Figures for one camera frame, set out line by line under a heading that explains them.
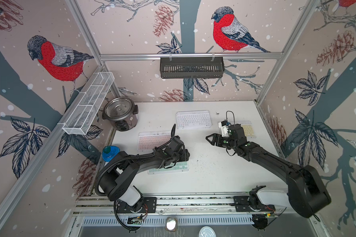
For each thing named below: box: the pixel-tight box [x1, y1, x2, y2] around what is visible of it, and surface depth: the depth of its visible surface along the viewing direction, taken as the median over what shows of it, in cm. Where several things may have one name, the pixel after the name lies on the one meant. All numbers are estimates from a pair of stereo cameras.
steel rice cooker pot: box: [102, 96, 139, 132], surface depth 99 cm
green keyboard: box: [147, 160, 190, 175], surface depth 87 cm
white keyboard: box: [176, 110, 213, 130], surface depth 109 cm
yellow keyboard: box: [235, 120, 257, 139], surface depth 106 cm
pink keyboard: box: [137, 130, 172, 152], surface depth 100 cm
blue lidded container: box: [101, 145, 121, 162], surface depth 85 cm
